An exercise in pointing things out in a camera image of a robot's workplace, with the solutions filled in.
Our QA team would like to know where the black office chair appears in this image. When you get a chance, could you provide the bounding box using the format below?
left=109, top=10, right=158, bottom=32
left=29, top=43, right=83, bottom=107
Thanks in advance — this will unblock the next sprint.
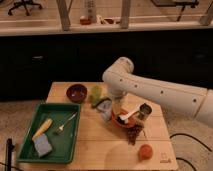
left=8, top=0, right=43, bottom=16

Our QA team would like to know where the black cable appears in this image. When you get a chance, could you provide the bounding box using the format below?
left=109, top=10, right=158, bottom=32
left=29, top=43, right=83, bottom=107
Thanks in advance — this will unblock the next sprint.
left=169, top=132, right=213, bottom=171

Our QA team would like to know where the white spoon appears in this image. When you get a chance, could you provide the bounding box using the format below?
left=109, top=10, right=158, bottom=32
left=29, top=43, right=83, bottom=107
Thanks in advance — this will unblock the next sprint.
left=119, top=105, right=141, bottom=121

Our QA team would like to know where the dark red bowl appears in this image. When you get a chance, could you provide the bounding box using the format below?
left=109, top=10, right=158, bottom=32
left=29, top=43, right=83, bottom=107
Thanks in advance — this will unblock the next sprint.
left=66, top=84, right=87, bottom=103

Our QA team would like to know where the metal cup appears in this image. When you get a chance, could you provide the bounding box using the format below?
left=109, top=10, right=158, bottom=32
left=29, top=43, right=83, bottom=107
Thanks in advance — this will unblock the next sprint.
left=138, top=103, right=152, bottom=121

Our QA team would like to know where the green plastic tray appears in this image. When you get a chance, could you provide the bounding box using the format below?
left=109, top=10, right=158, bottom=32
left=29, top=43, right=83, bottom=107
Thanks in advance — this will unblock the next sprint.
left=17, top=103, right=81, bottom=164

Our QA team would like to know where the red tomato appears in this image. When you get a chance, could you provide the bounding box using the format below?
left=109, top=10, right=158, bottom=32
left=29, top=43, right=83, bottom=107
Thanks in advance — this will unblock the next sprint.
left=138, top=144, right=153, bottom=161

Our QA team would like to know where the wooden shelf frame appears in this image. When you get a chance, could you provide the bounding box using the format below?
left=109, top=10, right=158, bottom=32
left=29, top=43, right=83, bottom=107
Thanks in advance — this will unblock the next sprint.
left=0, top=0, right=213, bottom=36

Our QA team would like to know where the blue sponge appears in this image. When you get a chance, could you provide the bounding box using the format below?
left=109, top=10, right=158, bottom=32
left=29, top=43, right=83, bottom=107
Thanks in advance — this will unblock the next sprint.
left=34, top=134, right=52, bottom=157

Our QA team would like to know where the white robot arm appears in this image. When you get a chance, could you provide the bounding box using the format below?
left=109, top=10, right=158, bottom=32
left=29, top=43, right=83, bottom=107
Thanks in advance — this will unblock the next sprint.
left=102, top=57, right=213, bottom=128

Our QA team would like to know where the brown dried bunch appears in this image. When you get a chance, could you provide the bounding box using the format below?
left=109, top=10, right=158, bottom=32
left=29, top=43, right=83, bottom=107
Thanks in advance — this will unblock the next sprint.
left=126, top=124, right=144, bottom=145

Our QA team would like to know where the orange bowl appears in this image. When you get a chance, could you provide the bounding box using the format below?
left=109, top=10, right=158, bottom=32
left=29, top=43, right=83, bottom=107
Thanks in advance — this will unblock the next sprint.
left=111, top=109, right=135, bottom=129

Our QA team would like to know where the red object on shelf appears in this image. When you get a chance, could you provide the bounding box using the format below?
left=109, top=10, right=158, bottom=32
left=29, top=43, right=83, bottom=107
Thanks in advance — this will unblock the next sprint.
left=79, top=16, right=92, bottom=25

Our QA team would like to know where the black post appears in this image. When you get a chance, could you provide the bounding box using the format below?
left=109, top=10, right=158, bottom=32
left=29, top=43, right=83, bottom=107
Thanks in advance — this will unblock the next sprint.
left=5, top=138, right=15, bottom=171

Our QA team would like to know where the silver fork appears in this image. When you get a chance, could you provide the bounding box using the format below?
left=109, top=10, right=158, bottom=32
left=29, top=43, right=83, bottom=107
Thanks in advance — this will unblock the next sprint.
left=55, top=113, right=77, bottom=134

